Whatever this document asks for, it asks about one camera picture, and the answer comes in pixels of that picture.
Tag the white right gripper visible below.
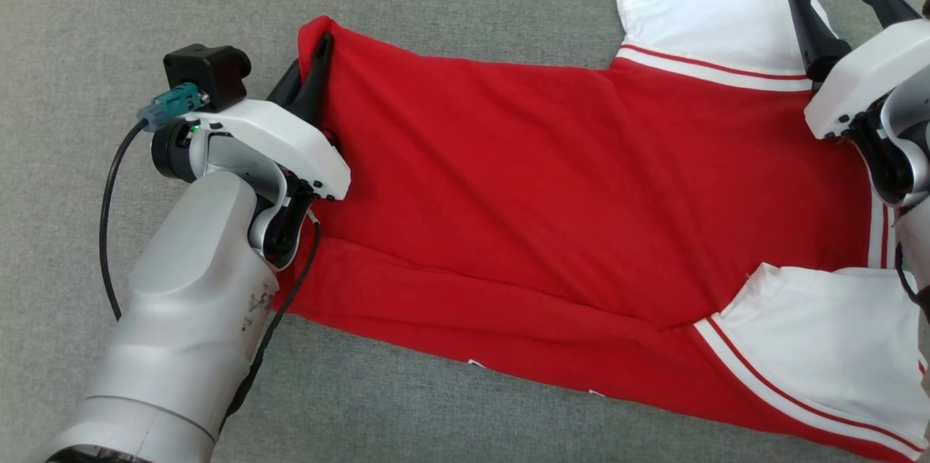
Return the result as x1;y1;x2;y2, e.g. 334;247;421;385
783;0;930;141

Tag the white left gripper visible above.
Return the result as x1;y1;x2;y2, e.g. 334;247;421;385
185;32;352;201

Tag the red shirt with white sleeves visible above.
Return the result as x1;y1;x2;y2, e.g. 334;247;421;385
272;0;930;463

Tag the black cable with teal connector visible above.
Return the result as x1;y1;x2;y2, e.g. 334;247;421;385
99;82;201;323

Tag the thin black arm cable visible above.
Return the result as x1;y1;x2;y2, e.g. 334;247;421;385
218;210;323;426
894;240;925;302

